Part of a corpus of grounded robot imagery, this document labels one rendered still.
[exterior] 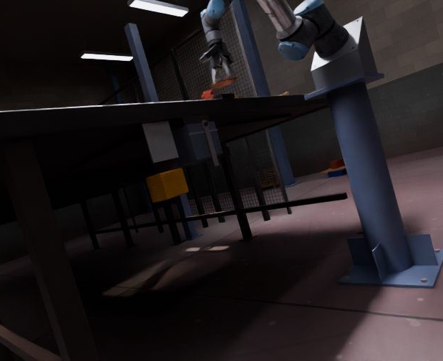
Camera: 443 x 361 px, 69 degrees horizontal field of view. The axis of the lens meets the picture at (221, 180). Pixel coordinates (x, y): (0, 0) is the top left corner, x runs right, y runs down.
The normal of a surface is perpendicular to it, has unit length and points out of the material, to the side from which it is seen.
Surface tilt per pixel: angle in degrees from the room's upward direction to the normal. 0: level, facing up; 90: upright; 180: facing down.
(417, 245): 90
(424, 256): 90
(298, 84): 90
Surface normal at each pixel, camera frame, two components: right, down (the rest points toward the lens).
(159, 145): 0.70, -0.18
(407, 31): -0.65, 0.22
